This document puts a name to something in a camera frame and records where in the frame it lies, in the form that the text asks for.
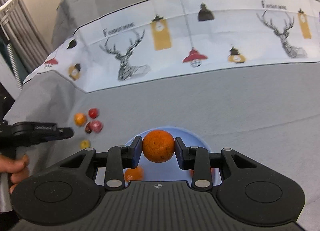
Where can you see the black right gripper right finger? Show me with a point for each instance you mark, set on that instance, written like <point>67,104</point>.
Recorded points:
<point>201,161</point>

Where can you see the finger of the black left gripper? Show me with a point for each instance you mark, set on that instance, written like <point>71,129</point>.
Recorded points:
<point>51,132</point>

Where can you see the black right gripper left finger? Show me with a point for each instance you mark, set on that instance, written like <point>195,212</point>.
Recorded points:
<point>89,170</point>

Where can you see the orange tangerine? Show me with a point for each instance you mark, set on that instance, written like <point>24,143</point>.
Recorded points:
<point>158,146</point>
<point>136,174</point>
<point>191,172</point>

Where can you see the small yellow fruit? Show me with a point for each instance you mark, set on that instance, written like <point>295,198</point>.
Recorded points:
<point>84,144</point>

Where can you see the orange fruit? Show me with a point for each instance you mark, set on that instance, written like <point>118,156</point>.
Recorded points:
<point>80,119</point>

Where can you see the pink candy ball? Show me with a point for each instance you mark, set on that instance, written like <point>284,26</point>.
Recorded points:
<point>96,126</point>

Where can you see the dark red jujube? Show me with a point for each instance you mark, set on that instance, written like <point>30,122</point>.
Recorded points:
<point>88,128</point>

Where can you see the red cherry tomato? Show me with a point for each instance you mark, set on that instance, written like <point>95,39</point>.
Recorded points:
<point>93,113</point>

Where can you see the person's left hand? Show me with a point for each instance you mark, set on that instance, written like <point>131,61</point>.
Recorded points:
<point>17,168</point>

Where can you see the light blue plate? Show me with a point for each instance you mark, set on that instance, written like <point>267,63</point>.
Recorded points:
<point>168,171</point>

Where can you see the grey curtain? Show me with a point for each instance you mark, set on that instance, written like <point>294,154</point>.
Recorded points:
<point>26,48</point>

